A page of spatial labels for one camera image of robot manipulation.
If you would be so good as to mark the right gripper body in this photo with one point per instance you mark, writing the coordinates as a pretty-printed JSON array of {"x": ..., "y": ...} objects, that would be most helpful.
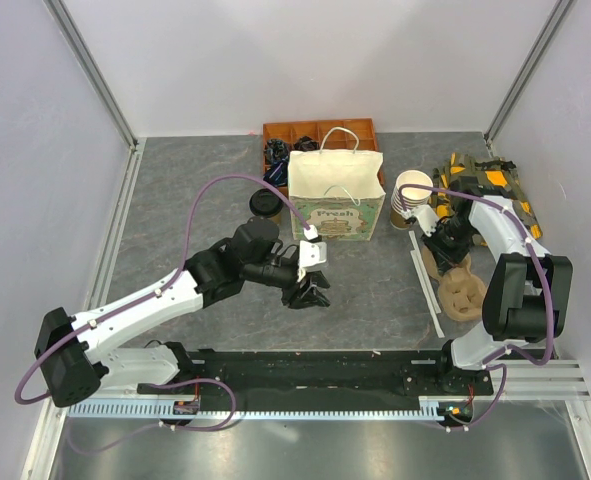
[{"x": 450, "y": 241}]

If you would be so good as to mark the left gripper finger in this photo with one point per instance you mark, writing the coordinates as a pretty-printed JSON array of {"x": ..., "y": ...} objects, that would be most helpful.
[
  {"x": 311, "y": 296},
  {"x": 317, "y": 279}
]

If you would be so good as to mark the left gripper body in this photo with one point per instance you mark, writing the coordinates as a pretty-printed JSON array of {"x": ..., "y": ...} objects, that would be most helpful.
[{"x": 293, "y": 294}]

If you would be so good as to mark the cardboard cup carrier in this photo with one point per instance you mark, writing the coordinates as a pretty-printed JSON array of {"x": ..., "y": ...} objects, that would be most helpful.
[{"x": 460, "y": 292}]

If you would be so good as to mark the green printed paper bag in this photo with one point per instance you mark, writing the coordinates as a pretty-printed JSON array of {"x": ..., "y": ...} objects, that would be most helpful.
[{"x": 337, "y": 188}]

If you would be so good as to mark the black plastic cup lid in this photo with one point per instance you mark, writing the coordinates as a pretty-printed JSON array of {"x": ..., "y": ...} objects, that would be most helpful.
[{"x": 264, "y": 202}]

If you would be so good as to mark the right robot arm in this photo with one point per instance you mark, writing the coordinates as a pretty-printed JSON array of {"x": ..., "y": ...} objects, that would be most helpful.
[{"x": 525, "y": 304}]

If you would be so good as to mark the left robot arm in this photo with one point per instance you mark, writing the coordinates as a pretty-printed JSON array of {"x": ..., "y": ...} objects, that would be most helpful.
[{"x": 82, "y": 354}]

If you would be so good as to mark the white wrapped straw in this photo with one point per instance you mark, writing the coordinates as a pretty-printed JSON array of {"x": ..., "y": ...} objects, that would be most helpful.
[
  {"x": 425, "y": 289},
  {"x": 416, "y": 251}
]

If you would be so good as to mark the camouflage cloth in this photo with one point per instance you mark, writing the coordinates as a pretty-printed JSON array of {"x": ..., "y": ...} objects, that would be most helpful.
[{"x": 481, "y": 177}]

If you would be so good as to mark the stack of paper cups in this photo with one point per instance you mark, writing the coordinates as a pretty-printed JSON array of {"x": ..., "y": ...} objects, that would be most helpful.
[{"x": 409, "y": 192}]

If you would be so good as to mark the blue striped rolled tie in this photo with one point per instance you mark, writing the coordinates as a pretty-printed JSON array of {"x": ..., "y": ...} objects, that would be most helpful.
[{"x": 277, "y": 174}]

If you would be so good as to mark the dark rolled tie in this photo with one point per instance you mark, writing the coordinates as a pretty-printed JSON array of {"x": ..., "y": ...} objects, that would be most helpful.
[{"x": 276, "y": 150}]

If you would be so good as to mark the brown rolled tie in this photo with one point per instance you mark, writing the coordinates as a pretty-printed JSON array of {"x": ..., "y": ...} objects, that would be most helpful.
[{"x": 305, "y": 144}]

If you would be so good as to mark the orange wooden compartment tray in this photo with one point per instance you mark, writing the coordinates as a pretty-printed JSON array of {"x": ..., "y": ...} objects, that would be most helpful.
[{"x": 290, "y": 132}]

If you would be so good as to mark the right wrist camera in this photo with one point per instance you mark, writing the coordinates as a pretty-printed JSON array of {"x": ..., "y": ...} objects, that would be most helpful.
[{"x": 424, "y": 216}]

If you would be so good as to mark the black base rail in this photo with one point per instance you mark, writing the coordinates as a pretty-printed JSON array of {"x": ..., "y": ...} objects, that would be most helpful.
[{"x": 323, "y": 381}]

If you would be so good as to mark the slotted cable duct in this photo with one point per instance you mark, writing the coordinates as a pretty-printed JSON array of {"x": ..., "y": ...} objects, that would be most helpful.
[{"x": 171, "y": 410}]

